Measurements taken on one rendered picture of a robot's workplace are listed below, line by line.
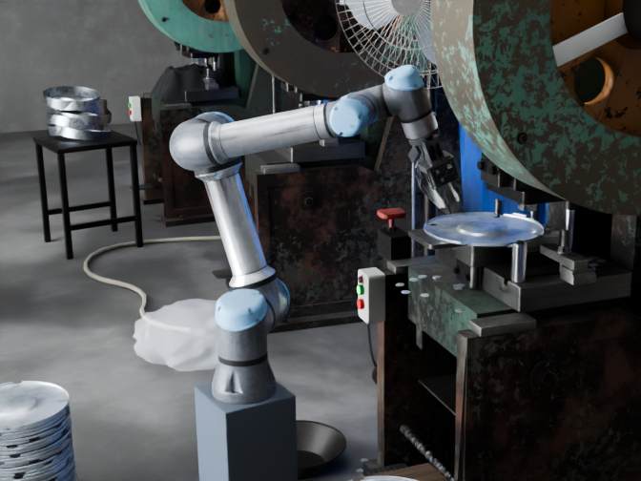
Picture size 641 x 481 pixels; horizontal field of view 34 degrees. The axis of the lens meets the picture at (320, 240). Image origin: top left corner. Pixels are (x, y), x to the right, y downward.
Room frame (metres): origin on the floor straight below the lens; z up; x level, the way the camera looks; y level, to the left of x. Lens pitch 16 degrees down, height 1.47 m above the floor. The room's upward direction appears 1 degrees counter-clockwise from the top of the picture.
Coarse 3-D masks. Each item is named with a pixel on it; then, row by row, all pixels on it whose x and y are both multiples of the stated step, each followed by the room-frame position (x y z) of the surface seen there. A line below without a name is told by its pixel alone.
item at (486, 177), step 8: (480, 160) 2.47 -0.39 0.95; (488, 160) 2.45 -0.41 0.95; (480, 168) 2.46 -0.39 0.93; (488, 168) 2.42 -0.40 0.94; (496, 168) 2.41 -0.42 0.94; (488, 176) 2.45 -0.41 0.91; (496, 176) 2.41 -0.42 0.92; (504, 176) 2.40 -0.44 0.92; (496, 184) 2.41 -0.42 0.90; (504, 184) 2.40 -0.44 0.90; (512, 184) 2.40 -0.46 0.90; (520, 184) 2.39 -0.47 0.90
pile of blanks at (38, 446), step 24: (0, 432) 2.36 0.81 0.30; (24, 432) 2.38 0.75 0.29; (48, 432) 2.42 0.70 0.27; (0, 456) 2.36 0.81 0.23; (24, 456) 2.39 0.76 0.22; (48, 456) 2.42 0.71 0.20; (72, 456) 2.52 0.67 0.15; (0, 480) 2.37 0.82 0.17; (24, 480) 2.37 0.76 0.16; (48, 480) 2.42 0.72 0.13; (72, 480) 2.49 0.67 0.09
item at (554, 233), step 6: (540, 222) 2.50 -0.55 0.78; (552, 228) 2.44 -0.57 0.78; (552, 234) 2.42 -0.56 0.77; (558, 234) 2.42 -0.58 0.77; (534, 240) 2.40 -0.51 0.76; (540, 240) 2.41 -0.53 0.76; (546, 240) 2.41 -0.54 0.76; (552, 240) 2.42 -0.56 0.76; (558, 240) 2.42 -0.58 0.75; (528, 246) 2.40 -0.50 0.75; (534, 246) 2.40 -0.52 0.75
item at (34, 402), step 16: (0, 384) 2.64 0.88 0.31; (32, 384) 2.64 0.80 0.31; (48, 384) 2.64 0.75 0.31; (0, 400) 2.53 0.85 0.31; (16, 400) 2.53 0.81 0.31; (32, 400) 2.53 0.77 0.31; (48, 400) 2.54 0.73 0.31; (0, 416) 2.44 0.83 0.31; (16, 416) 2.44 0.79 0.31; (32, 416) 2.44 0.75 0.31; (48, 416) 2.44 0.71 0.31
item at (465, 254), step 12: (420, 240) 2.37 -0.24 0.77; (432, 240) 2.35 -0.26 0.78; (456, 252) 2.46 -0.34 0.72; (468, 252) 2.40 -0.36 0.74; (480, 252) 2.38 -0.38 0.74; (492, 252) 2.39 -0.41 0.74; (456, 264) 2.46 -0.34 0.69; (468, 264) 2.39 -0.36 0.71; (480, 264) 2.38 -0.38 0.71; (492, 264) 2.39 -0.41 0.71; (456, 276) 2.46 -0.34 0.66; (468, 276) 2.39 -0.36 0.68; (480, 276) 2.38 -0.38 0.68
